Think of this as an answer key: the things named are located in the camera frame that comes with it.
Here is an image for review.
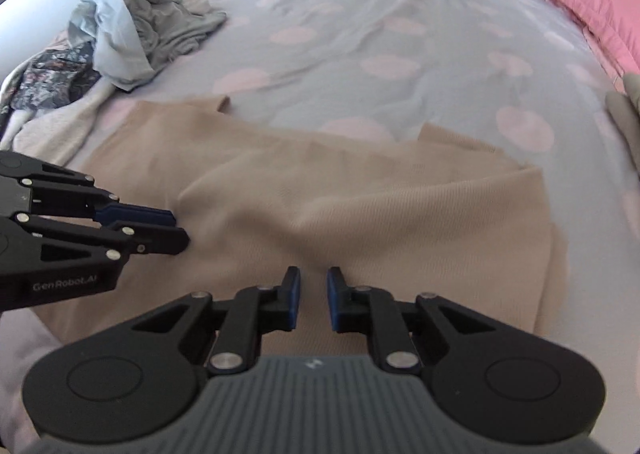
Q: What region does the light blue garment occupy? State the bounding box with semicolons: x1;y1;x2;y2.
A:
67;0;156;89

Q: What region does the tan knit sweater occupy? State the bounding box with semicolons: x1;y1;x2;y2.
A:
37;96;571;360

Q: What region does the dark floral garment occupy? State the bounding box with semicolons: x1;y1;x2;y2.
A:
7;46;103;112

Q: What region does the polka dot bed sheet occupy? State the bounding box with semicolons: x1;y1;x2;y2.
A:
0;0;640;435

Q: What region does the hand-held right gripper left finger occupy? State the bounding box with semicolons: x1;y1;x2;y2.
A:
132;266;302;376

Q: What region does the cream hoodie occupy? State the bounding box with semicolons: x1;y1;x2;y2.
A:
0;78;138;169

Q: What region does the grey fleece garment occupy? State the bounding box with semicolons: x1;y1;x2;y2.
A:
604;72;640;165

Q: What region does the grey thin garment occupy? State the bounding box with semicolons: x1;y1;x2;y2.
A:
107;0;228;74

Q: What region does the pale pink garment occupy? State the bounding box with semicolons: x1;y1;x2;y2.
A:
172;0;213;17

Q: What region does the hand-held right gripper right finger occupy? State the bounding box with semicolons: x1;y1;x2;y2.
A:
327;266;506;376

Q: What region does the pink pillow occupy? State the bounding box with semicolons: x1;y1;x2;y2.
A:
530;0;640;79

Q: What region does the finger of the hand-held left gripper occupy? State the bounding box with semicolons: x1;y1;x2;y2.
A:
20;161;177;229
15;214;191;267

